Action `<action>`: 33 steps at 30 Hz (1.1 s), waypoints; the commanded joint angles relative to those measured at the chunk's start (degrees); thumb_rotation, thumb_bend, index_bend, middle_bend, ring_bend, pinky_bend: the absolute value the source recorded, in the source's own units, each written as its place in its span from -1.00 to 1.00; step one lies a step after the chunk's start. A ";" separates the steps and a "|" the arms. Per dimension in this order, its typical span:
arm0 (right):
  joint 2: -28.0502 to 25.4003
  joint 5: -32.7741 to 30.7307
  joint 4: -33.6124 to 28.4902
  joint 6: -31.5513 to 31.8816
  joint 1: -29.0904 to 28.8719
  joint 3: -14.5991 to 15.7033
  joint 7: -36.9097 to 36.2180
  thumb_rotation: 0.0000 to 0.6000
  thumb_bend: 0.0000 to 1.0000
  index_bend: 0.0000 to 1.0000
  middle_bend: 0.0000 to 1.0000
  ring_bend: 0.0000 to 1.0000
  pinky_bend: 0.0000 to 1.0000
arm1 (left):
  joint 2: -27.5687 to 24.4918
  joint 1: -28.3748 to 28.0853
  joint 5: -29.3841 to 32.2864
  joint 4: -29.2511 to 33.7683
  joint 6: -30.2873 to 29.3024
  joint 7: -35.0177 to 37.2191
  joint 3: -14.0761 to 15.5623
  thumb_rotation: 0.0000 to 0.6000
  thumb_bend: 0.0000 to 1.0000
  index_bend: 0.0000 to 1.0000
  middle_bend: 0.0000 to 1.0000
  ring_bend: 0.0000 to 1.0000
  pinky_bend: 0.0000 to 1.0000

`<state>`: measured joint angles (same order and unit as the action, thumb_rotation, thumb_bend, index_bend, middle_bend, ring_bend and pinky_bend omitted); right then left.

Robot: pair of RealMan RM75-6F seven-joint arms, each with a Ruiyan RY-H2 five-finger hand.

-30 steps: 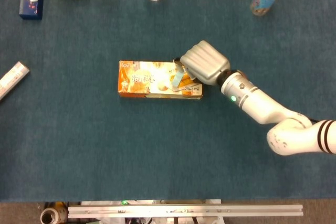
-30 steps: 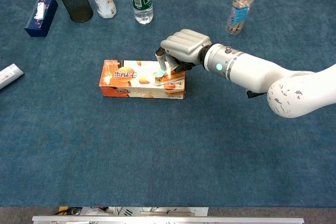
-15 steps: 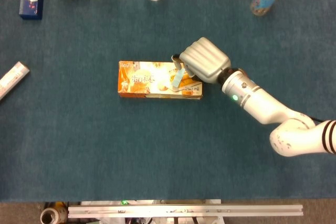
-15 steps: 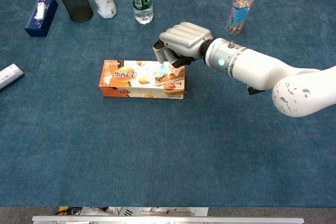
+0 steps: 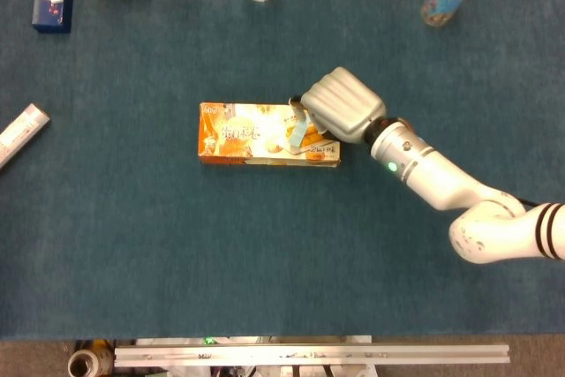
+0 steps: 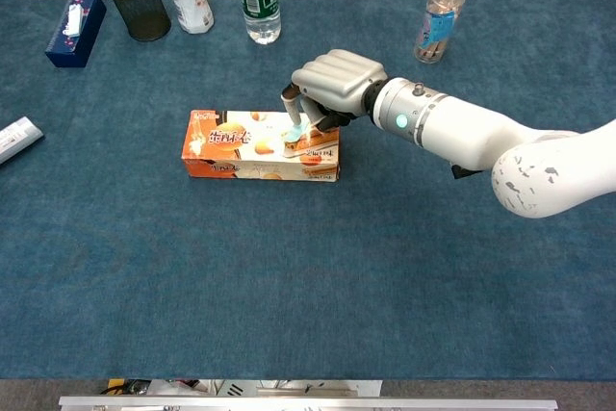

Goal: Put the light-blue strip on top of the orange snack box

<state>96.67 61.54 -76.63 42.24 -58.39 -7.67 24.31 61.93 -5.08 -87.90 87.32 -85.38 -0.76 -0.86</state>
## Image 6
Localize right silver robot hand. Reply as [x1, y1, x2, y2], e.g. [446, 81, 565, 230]
[280, 48, 389, 134]

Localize clear plastic jar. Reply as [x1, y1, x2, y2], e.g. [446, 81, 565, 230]
[413, 0, 467, 65]

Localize orange snack box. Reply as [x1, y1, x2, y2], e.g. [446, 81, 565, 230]
[180, 109, 341, 184]

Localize dark blue tissue box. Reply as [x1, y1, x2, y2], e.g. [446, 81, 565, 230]
[44, 0, 108, 69]

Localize blue felt table mat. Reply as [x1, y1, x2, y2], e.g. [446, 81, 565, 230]
[0, 0, 616, 381]

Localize black mesh pen holder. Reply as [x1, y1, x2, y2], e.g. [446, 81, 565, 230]
[101, 0, 172, 42]

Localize white flat object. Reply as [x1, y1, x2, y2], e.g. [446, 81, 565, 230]
[0, 116, 45, 167]

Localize aluminium extrusion rail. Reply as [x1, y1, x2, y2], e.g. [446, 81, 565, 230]
[58, 395, 559, 411]

